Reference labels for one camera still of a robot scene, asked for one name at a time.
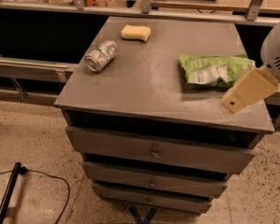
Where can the black pole on floor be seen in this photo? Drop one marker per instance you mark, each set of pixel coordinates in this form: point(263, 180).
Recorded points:
point(9, 190)

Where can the grey drawer cabinet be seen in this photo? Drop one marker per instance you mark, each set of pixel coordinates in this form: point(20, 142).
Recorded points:
point(143, 91)

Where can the bottom grey drawer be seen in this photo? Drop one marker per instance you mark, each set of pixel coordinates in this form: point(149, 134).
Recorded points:
point(151, 198)

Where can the grey drawer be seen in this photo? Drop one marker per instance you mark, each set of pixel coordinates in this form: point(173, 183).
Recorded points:
point(221, 159)
point(148, 179)
point(151, 198)

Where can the middle grey drawer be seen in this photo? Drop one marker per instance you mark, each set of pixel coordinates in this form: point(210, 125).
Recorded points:
point(148, 179)

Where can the left metal shelf rail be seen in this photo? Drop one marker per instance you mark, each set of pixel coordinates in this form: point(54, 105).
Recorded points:
point(16, 69)

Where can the green chip bag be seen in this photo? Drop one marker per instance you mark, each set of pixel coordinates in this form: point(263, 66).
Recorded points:
point(217, 71)

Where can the yellow sponge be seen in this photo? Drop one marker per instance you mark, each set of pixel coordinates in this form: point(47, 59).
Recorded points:
point(136, 32)

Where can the metal rail frame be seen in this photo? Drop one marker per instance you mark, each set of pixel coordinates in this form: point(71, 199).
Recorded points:
point(249, 12)

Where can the top grey drawer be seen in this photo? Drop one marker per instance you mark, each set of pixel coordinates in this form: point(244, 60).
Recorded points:
point(221, 159)

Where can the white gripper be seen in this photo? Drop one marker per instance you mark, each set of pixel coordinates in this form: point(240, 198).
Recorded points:
point(277, 51)

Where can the silver soda can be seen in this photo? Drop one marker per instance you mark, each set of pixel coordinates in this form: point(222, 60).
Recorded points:
point(99, 57)

